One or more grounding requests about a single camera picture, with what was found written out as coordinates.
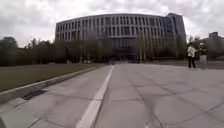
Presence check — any low stone kerb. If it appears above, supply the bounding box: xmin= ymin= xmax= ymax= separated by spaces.
xmin=0 ymin=65 xmax=101 ymax=105

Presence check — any large curved building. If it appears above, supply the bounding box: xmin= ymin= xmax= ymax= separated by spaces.
xmin=54 ymin=12 xmax=188 ymax=63

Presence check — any pale stone strip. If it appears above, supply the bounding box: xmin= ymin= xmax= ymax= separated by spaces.
xmin=74 ymin=64 xmax=116 ymax=128

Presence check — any grass lawn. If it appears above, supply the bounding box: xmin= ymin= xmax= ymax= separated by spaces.
xmin=0 ymin=63 xmax=108 ymax=94

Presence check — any row of trees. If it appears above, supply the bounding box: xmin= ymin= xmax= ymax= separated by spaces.
xmin=0 ymin=33 xmax=188 ymax=66

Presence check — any grey paved plaza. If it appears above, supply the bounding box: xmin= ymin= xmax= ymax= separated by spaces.
xmin=0 ymin=63 xmax=224 ymax=128

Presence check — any person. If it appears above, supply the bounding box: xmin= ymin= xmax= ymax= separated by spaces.
xmin=186 ymin=42 xmax=199 ymax=70

